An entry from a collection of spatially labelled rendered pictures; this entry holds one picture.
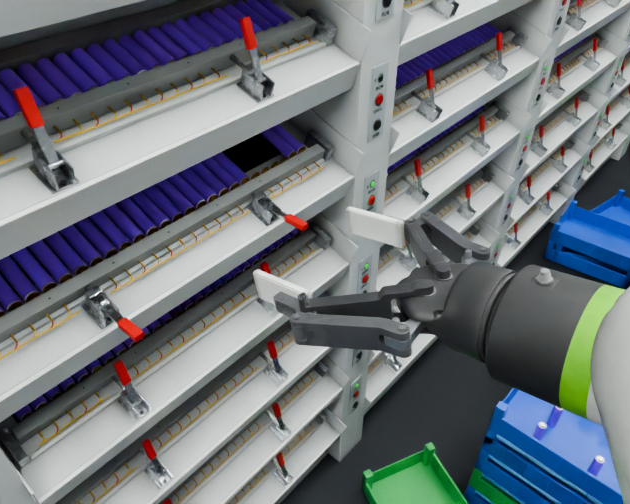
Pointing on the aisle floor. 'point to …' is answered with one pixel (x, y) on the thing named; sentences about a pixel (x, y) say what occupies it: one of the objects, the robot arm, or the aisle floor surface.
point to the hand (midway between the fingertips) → (315, 252)
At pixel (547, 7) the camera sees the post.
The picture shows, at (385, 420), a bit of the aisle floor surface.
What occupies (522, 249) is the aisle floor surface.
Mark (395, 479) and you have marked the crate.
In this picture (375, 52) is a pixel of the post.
